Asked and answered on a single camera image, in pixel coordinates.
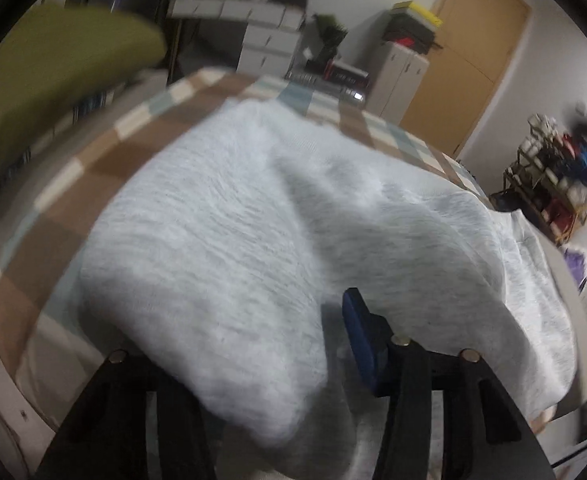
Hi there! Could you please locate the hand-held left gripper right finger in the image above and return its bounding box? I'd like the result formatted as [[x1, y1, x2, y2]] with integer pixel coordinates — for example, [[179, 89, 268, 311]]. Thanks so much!
[[342, 287, 557, 480]]

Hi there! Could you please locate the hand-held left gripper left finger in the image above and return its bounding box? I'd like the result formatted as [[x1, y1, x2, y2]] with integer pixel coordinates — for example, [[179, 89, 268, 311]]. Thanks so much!
[[36, 350, 219, 480]]

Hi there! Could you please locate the light grey sweatshirt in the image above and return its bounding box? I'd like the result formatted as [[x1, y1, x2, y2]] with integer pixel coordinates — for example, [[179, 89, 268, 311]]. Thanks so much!
[[78, 97, 581, 480]]

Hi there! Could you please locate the white wooden panel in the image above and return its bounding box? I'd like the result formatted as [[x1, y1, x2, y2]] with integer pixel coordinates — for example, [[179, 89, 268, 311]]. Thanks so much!
[[0, 305, 59, 480]]

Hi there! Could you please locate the purple garment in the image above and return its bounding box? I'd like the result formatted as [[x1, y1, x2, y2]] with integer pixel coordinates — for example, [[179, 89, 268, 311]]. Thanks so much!
[[563, 247, 587, 291]]

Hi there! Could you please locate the white low cabinet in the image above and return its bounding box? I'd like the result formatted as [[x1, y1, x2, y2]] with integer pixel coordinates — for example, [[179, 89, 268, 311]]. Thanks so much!
[[366, 42, 429, 126]]

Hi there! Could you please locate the silver suitcase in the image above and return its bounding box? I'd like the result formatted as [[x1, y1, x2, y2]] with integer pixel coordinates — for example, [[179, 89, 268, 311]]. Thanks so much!
[[286, 67, 369, 106]]

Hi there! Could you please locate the plaid bed sheet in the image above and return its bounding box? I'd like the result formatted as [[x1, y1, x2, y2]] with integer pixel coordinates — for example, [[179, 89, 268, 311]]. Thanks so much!
[[0, 67, 499, 376]]

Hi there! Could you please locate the wooden shoe rack with shoes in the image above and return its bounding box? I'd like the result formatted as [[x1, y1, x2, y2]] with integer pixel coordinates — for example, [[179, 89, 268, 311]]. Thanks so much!
[[506, 114, 587, 241]]

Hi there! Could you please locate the black shoe box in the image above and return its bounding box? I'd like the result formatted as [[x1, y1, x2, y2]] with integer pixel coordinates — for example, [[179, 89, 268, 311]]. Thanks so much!
[[323, 57, 371, 88]]

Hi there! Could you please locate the wooden door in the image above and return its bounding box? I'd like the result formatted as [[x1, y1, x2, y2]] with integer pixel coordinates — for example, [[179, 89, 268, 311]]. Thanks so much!
[[398, 0, 531, 158]]

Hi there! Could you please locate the black storage box stack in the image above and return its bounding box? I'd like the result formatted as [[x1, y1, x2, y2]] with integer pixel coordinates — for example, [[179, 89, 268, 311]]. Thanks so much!
[[381, 10, 441, 56]]

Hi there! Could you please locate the white desk with drawers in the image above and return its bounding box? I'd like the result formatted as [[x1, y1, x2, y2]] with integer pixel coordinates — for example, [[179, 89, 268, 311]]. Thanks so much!
[[166, 0, 307, 81]]

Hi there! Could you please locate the yellow shoe box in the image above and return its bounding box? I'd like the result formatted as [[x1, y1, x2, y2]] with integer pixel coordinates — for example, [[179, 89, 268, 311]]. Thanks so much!
[[392, 0, 444, 28]]

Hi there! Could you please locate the olive green pillow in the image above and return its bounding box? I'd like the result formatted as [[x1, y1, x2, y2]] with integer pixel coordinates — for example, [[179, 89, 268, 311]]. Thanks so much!
[[0, 2, 166, 161]]

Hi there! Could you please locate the beige padded bed frame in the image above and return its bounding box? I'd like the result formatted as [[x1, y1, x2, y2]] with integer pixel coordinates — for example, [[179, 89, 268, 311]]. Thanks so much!
[[538, 230, 587, 426]]

